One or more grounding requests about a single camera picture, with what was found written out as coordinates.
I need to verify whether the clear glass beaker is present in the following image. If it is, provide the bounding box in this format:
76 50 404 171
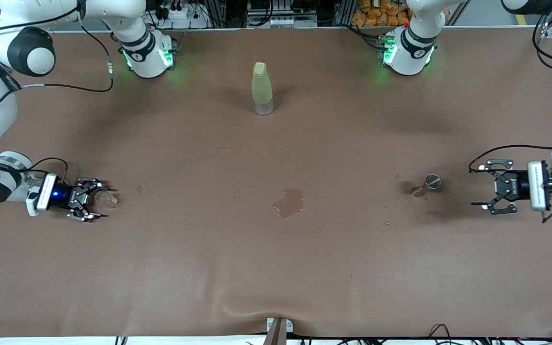
93 189 120 210

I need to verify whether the white power strip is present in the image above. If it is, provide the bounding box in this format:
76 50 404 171
154 0 209 30

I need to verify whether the orange snack bag pile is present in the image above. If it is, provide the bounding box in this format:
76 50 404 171
351 0 413 27

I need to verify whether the yellow-green frosted bottle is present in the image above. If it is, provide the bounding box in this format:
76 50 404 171
251 61 275 116

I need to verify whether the spilled liquid puddle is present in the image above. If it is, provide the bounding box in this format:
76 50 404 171
273 188 305 219

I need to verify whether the brown table mat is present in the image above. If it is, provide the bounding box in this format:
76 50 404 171
0 26 552 338

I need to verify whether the white ported device box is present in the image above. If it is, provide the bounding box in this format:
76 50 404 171
246 14 318 28

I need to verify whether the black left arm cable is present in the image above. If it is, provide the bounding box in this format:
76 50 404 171
468 12 552 225

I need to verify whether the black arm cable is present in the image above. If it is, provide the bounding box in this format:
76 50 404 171
468 12 552 225
0 5 115 185

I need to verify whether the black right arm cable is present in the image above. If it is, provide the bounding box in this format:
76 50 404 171
0 5 115 185

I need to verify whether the brown post with white bracket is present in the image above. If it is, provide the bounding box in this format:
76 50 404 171
263 317 294 345

